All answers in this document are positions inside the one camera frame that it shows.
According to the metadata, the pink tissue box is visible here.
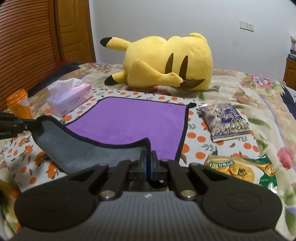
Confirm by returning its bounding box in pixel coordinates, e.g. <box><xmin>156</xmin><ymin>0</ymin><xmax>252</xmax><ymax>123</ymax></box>
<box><xmin>47</xmin><ymin>78</ymin><xmax>93</xmax><ymax>118</ymax></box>

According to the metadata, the floral bed quilt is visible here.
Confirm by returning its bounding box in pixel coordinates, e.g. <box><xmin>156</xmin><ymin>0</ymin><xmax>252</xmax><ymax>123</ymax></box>
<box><xmin>1</xmin><ymin>63</ymin><xmax>295</xmax><ymax>240</ymax></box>

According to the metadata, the wooden door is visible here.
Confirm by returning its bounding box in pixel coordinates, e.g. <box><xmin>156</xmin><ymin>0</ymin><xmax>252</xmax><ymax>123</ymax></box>
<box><xmin>54</xmin><ymin>0</ymin><xmax>96</xmax><ymax>64</ymax></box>

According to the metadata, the stack of books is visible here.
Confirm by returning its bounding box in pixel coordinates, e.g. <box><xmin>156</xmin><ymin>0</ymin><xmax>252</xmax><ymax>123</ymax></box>
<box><xmin>288</xmin><ymin>36</ymin><xmax>296</xmax><ymax>61</ymax></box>

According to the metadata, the white wall switch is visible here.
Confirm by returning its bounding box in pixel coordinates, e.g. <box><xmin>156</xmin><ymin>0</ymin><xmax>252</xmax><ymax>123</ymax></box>
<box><xmin>239</xmin><ymin>21</ymin><xmax>254</xmax><ymax>32</ymax></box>

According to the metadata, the yellow Pikachu plush toy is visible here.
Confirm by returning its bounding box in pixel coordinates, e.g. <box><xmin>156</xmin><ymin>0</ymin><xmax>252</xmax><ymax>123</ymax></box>
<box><xmin>100</xmin><ymin>33</ymin><xmax>213</xmax><ymax>91</ymax></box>

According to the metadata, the orange plastic cup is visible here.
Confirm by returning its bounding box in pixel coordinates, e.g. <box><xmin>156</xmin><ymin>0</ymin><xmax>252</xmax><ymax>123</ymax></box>
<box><xmin>6</xmin><ymin>89</ymin><xmax>34</xmax><ymax>120</ymax></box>

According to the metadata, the purple snack bag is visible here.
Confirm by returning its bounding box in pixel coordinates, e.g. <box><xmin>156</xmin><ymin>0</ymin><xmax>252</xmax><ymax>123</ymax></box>
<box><xmin>199</xmin><ymin>103</ymin><xmax>251</xmax><ymax>143</ymax></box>

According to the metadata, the purple and grey towel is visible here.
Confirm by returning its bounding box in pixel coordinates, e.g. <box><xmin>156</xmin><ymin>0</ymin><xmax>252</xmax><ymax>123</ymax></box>
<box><xmin>32</xmin><ymin>97</ymin><xmax>196</xmax><ymax>174</ymax></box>

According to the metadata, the green yellow snack bag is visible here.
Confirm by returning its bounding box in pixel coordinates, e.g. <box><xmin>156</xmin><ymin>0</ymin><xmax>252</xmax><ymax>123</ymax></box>
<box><xmin>204</xmin><ymin>155</ymin><xmax>278</xmax><ymax>193</ymax></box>

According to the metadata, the wooden headboard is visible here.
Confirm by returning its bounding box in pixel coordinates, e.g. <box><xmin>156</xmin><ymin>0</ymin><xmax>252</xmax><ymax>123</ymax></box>
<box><xmin>1</xmin><ymin>1</ymin><xmax>62</xmax><ymax>110</ymax></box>

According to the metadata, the wooden sideboard cabinet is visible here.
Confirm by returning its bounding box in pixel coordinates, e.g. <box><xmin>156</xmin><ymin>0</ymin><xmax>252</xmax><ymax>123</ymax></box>
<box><xmin>283</xmin><ymin>58</ymin><xmax>296</xmax><ymax>90</ymax></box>

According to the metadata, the dark blue blanket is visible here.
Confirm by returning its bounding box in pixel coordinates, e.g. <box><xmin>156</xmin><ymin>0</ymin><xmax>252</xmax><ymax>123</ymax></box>
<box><xmin>28</xmin><ymin>60</ymin><xmax>80</xmax><ymax>97</ymax></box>

